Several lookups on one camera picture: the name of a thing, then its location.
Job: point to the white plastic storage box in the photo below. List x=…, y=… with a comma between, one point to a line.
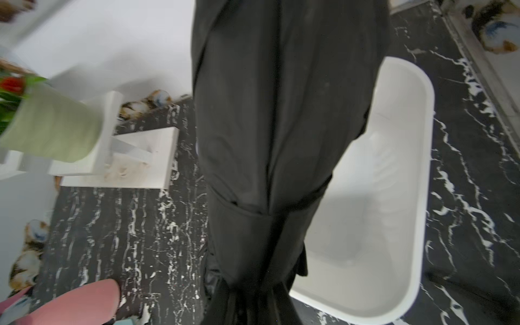
x=365, y=243

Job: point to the white wooden step shelf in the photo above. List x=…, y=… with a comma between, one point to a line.
x=136, y=160

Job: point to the green pot red flowers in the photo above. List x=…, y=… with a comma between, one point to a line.
x=38, y=120

